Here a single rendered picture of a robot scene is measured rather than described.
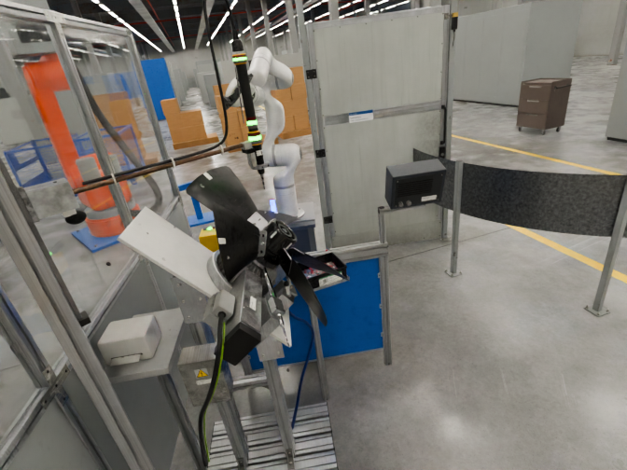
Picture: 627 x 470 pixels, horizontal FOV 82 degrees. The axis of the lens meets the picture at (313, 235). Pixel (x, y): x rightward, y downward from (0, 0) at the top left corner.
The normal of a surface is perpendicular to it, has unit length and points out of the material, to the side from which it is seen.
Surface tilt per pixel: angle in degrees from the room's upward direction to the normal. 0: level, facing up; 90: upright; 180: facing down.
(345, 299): 90
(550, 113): 90
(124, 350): 90
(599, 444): 0
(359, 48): 91
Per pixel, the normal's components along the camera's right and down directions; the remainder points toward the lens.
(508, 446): -0.11, -0.89
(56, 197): 0.65, 0.26
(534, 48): 0.29, 0.39
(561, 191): -0.54, 0.43
